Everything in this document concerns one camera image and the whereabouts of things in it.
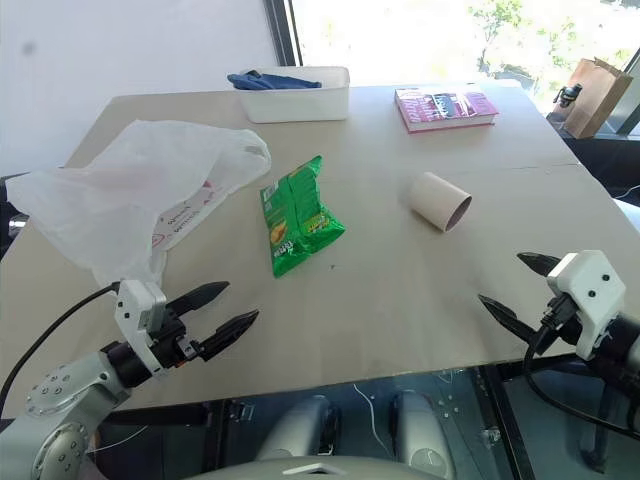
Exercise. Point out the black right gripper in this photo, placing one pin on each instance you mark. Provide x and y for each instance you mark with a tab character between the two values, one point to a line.
562	325

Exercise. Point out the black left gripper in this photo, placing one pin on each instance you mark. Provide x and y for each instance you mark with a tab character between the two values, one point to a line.
172	341

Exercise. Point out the beige cardboard tube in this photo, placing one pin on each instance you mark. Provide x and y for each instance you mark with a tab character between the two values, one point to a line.
440	201

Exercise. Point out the green snack packet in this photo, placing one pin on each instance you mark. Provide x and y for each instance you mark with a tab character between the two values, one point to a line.
297	220

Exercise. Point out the silver robot leg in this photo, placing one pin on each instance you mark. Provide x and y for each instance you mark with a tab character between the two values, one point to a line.
295	430
420	430

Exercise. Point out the white translucent plastic bag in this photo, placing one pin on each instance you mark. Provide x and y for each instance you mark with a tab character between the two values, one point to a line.
130	195

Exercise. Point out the silver robot torso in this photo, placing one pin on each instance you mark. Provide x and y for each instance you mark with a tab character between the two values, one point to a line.
320	470

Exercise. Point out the pink book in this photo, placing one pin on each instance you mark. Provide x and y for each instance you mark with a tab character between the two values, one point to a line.
442	110

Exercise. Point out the brown paper bag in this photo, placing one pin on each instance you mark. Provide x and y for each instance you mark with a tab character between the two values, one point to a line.
597	97

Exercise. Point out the white plastic bin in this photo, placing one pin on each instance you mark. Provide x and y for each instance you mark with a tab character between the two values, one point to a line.
297	97

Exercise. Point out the blue cloth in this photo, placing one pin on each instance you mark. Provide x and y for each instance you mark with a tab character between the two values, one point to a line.
272	81

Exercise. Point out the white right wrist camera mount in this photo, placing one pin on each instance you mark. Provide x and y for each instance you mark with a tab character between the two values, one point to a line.
587	295

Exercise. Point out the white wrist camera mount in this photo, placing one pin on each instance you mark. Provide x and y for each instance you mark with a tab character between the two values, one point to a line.
135	312
587	295

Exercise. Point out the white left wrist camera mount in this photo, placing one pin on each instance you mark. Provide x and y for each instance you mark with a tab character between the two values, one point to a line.
135	312

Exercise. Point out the black window frame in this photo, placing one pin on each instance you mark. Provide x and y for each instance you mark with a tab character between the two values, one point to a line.
291	32

